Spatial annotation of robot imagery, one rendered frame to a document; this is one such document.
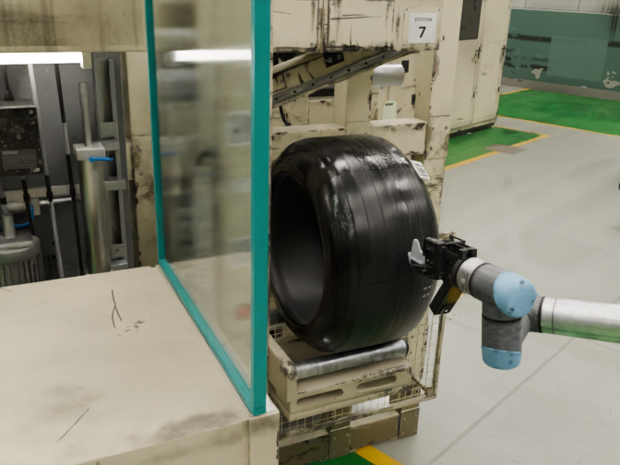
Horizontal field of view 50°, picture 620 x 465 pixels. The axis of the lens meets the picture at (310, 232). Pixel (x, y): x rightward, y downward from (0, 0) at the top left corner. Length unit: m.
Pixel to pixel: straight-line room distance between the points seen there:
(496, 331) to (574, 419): 2.06
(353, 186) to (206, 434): 0.77
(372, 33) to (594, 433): 2.10
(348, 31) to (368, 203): 0.53
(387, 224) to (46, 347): 0.77
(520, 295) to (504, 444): 1.86
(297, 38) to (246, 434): 1.12
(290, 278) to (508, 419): 1.56
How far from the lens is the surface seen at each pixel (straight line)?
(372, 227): 1.50
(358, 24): 1.85
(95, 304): 1.25
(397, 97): 6.32
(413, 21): 1.94
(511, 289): 1.25
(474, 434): 3.09
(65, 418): 0.97
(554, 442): 3.16
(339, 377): 1.75
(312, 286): 1.98
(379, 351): 1.78
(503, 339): 1.31
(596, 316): 1.40
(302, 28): 1.78
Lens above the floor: 1.82
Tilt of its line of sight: 21 degrees down
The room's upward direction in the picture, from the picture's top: 2 degrees clockwise
